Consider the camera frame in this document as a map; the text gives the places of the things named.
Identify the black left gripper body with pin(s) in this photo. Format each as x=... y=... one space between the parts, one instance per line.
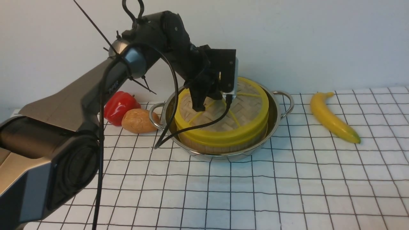
x=165 y=36

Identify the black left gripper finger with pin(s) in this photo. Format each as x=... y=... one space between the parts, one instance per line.
x=198 y=94
x=214 y=91

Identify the yellow bamboo steamer lid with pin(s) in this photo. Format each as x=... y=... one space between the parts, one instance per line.
x=248 y=109

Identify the yellow bamboo steamer basket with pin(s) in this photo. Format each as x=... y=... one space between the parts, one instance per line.
x=223 y=141

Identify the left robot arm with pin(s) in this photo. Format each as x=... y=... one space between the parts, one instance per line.
x=53 y=149

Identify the brown potato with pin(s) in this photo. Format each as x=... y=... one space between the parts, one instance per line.
x=137 y=121

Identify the red bell pepper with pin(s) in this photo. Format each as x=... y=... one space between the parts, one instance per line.
x=119 y=104

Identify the yellow banana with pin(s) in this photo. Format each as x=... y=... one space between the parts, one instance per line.
x=329 y=120

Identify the white checkered tablecloth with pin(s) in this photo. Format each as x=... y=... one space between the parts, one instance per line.
x=303 y=178

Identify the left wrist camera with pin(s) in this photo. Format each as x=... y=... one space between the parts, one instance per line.
x=235 y=80

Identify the stainless steel two-handled pot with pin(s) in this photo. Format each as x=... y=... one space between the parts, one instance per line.
x=162 y=115

